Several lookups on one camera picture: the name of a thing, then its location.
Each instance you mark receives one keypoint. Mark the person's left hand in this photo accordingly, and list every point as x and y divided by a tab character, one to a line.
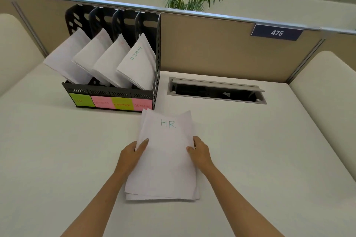
130	159

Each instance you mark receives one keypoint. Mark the person's right hand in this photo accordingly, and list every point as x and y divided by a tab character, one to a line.
201	159

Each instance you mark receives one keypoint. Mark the paper bundle large teal lettering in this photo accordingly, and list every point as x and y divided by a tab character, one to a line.
66	59
164	167

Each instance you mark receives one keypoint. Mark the black four-slot file organizer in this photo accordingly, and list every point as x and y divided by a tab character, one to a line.
105	90

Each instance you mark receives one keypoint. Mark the paper bundle small green lettering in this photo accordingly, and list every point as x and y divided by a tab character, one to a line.
139	70

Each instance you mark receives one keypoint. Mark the paper bundle red lettering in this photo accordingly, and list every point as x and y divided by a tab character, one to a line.
111	64
91	50

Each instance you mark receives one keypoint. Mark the person's left forearm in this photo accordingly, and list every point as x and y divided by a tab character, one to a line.
97	206

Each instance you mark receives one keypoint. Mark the person's right forearm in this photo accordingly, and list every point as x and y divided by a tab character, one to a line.
239	206

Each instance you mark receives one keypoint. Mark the pink sticky note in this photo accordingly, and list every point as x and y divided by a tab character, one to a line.
101	102
141	105

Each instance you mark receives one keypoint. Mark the yellow sticky note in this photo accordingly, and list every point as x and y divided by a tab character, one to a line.
121	104

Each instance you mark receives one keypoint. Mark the green sticky note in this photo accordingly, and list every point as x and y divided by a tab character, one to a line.
80	100

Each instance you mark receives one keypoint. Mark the beige partition panel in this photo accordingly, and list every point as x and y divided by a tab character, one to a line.
342	43
222	50
5	5

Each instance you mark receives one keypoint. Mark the dark blue partition sign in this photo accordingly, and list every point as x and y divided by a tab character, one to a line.
261	31

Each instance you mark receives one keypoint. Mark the grey partition top rail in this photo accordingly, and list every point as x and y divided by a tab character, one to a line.
222	17

